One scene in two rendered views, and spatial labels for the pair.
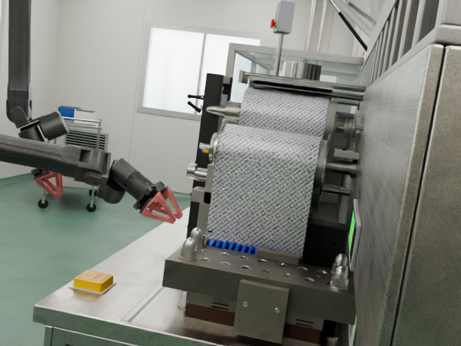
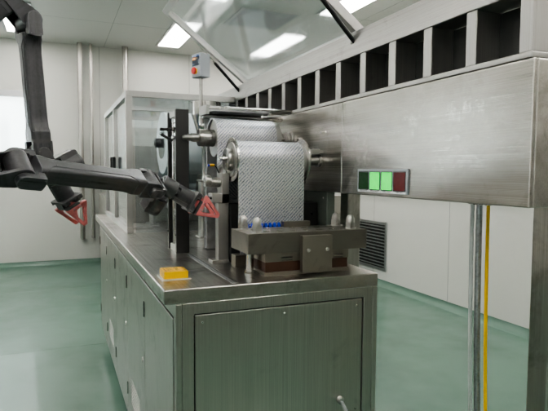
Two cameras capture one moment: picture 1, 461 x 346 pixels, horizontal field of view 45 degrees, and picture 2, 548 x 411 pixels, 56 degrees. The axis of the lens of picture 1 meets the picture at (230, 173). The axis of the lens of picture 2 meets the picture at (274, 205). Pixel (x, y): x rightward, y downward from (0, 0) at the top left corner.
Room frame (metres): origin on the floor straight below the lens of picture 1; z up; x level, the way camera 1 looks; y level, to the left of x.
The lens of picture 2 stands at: (-0.18, 0.86, 1.21)
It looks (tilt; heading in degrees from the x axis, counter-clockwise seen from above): 4 degrees down; 327
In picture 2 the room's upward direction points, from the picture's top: straight up
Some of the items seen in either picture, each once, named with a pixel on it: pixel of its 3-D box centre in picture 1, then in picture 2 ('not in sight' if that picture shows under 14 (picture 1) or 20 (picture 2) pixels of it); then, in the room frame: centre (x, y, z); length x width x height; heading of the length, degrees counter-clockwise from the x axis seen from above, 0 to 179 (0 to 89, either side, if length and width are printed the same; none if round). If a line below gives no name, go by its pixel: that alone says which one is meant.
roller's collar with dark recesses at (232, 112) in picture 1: (237, 112); (205, 138); (1.61, 0.00, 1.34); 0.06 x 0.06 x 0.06; 80
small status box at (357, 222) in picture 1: (353, 230); (381, 181); (0.92, -0.22, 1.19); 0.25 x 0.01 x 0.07; 170
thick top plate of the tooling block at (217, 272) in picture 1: (262, 279); (298, 237); (1.15, -0.10, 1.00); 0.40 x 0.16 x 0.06; 80
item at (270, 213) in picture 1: (257, 215); (271, 201); (1.28, -0.08, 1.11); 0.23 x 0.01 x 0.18; 80
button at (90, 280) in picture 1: (93, 281); (174, 272); (1.24, 0.29, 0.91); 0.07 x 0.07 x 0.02; 80
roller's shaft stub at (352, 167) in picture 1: (341, 167); (311, 161); (1.30, -0.26, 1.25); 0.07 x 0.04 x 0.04; 80
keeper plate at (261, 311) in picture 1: (261, 311); (316, 253); (1.06, -0.10, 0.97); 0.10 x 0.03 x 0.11; 80
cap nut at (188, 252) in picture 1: (188, 248); (257, 224); (1.14, 0.07, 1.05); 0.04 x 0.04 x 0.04
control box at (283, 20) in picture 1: (281, 17); (199, 65); (1.89, -0.10, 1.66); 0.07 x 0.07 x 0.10; 7
